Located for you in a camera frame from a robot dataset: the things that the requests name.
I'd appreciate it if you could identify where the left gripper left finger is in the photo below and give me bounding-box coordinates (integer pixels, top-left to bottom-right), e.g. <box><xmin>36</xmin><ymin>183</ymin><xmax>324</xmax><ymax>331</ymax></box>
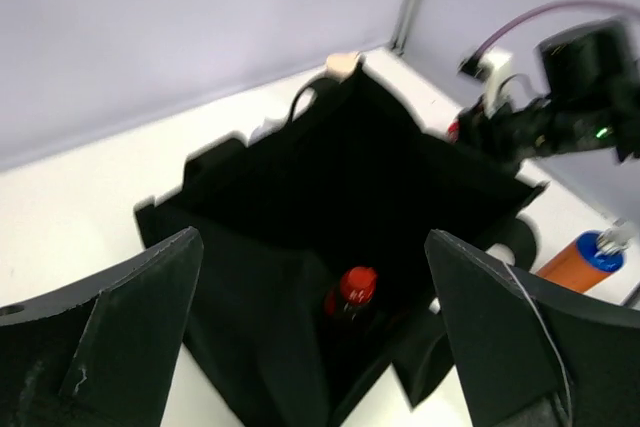
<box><xmin>1</xmin><ymin>227</ymin><xmax>203</xmax><ymax>426</ymax></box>

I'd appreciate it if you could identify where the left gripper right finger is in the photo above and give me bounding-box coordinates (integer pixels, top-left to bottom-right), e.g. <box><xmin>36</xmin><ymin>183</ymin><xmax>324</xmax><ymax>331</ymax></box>
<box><xmin>425</xmin><ymin>230</ymin><xmax>639</xmax><ymax>427</ymax></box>

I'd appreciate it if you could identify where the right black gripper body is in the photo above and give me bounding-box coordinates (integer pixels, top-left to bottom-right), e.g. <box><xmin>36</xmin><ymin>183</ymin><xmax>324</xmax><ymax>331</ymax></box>
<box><xmin>454</xmin><ymin>98</ymin><xmax>555</xmax><ymax>172</ymax></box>

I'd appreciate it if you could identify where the orange blue-pump bottle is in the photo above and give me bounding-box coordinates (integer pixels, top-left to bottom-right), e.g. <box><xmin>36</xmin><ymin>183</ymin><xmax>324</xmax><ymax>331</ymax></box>
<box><xmin>536</xmin><ymin>219</ymin><xmax>637</xmax><ymax>293</ymax></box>

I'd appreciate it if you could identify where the small red-cap bottle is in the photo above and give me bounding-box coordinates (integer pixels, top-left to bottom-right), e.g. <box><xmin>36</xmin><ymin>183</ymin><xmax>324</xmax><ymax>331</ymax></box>
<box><xmin>323</xmin><ymin>266</ymin><xmax>378</xmax><ymax>335</ymax></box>

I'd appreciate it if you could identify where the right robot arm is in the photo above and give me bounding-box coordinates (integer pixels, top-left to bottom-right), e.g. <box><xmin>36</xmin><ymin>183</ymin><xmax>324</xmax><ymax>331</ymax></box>
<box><xmin>448</xmin><ymin>18</ymin><xmax>639</xmax><ymax>169</ymax></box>

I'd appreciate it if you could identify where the black canvas bag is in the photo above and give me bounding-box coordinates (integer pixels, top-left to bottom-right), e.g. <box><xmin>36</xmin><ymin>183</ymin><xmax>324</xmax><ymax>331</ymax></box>
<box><xmin>135</xmin><ymin>68</ymin><xmax>542</xmax><ymax>426</ymax></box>

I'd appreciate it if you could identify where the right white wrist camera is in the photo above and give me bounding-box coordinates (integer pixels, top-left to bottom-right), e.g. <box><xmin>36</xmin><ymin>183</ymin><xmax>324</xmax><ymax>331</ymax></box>
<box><xmin>458</xmin><ymin>47</ymin><xmax>513</xmax><ymax>117</ymax></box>

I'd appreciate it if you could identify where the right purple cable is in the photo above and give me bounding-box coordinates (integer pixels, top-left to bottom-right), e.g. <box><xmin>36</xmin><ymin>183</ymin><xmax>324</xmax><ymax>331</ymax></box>
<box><xmin>469</xmin><ymin>0</ymin><xmax>640</xmax><ymax>58</ymax></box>

